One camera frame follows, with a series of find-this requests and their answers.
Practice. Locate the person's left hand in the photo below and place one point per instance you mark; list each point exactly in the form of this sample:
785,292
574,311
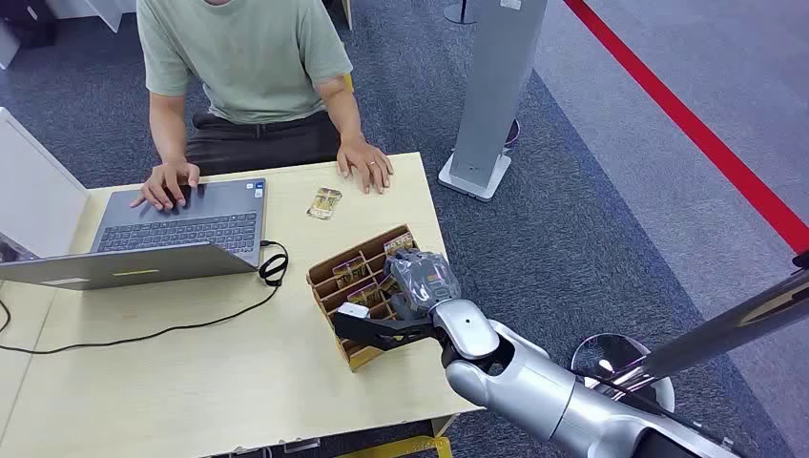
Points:
363,161

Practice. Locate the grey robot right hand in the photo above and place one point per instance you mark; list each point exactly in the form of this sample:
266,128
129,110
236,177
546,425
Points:
423,281

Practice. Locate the person's right hand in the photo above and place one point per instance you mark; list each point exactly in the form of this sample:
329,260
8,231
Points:
165,183

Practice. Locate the gold patterned card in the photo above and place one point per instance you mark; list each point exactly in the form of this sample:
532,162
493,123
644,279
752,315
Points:
363,294
349,270
398,243
324,203

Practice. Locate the person's left forearm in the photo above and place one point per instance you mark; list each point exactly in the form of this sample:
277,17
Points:
344,114

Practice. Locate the person's right forearm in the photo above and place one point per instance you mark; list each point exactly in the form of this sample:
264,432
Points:
167,129

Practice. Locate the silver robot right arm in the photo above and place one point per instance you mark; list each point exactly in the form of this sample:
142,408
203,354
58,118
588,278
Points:
537,392

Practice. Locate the brown slotted card holder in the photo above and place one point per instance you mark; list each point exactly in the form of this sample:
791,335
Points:
335,297

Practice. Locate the person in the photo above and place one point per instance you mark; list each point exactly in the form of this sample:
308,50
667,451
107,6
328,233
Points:
253,57

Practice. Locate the grey laptop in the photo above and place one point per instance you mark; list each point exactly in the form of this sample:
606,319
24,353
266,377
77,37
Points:
189,218

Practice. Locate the white partition panel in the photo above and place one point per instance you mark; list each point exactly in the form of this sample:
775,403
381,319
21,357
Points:
35,189

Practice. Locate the dark round base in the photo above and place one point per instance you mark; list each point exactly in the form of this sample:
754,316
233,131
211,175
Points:
512,134

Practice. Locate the grey upright pillar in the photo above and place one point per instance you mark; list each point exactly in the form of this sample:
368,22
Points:
496,88

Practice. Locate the grey round stand base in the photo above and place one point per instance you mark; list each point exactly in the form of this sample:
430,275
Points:
458,14

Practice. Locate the white furniture panel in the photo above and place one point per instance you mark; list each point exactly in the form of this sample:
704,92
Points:
95,9

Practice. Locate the chrome stanchion base disc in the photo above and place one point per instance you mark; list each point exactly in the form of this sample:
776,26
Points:
600,354

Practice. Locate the chrome stanchion pole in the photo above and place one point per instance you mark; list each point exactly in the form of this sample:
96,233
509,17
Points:
727,328

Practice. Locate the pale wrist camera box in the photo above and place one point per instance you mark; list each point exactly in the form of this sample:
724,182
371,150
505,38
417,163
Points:
354,310

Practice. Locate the white pillar base plate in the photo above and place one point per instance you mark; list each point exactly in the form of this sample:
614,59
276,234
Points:
471,184

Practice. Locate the yellow metal frame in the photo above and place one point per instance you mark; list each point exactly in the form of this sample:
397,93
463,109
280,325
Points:
404,449

